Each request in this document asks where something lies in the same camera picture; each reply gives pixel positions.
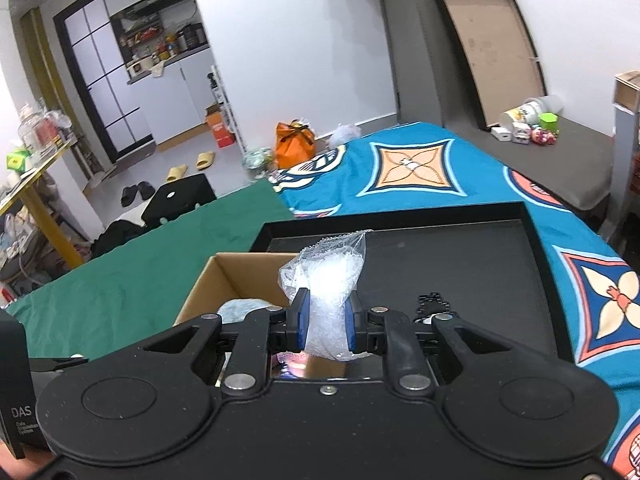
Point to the green box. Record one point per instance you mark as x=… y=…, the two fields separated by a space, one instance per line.
x=549 y=121

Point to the clear bag with green contents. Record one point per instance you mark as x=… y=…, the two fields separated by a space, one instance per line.
x=260 y=162

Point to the cardboard box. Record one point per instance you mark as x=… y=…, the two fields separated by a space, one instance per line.
x=220 y=275

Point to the red toy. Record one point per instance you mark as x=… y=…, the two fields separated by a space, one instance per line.
x=544 y=136

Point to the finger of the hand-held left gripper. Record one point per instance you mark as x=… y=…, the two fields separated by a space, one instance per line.
x=55 y=364

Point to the white face toy box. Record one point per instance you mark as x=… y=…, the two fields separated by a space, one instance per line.
x=521 y=133

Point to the yellow table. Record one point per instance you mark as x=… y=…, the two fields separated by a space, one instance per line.
x=45 y=220

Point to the clear plastic container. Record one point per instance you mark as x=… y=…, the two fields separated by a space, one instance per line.
x=42 y=127

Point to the black slipper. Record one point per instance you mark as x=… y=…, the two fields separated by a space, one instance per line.
x=146 y=190
x=130 y=195

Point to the black tray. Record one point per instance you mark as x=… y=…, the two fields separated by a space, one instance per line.
x=450 y=260

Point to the clear plastic filling bag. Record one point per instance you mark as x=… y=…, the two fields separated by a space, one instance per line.
x=325 y=280

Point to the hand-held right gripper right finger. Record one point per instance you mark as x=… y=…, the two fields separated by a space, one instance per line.
x=352 y=325

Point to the orange bag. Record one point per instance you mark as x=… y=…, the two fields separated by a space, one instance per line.
x=295 y=145

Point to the white rack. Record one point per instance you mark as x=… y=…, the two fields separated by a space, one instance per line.
x=227 y=110

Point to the cream cloth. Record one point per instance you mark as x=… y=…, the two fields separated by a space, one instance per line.
x=157 y=70

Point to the white plastic bag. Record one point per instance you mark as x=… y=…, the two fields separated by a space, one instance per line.
x=345 y=135

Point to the green blanket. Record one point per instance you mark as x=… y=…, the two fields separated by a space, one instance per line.
x=125 y=285

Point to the blue printed blanket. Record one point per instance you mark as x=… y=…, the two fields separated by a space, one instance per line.
x=450 y=185

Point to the yellow slipper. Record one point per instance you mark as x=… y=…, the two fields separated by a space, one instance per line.
x=177 y=173
x=205 y=160

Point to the grey bench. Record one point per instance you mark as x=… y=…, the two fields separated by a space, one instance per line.
x=550 y=175

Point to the small white box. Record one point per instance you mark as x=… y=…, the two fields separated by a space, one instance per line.
x=501 y=134

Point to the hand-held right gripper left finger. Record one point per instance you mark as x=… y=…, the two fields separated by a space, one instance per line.
x=300 y=320

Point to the black framed glass door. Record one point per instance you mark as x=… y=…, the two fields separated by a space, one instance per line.
x=100 y=75

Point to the leaning framed board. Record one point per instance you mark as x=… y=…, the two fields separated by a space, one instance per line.
x=495 y=50

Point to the green cube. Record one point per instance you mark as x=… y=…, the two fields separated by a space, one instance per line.
x=17 y=160

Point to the white cabinet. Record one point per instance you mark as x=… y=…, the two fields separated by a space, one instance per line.
x=170 y=105

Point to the blue fluffy plush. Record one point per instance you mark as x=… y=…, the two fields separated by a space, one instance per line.
x=245 y=310

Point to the grey cabinet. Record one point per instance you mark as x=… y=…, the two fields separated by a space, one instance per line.
x=625 y=170

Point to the grey wardrobe panel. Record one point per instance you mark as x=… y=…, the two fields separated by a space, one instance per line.
x=412 y=50

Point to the dark clothes pile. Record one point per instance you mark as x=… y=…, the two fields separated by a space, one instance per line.
x=120 y=237

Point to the orange carton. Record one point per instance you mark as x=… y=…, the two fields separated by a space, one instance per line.
x=221 y=130

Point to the flat brown carton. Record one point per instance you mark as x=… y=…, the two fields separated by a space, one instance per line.
x=629 y=87

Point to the white tub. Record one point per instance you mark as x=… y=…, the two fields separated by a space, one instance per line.
x=530 y=110

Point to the row of bottles and jars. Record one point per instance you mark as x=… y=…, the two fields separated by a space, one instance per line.
x=165 y=42

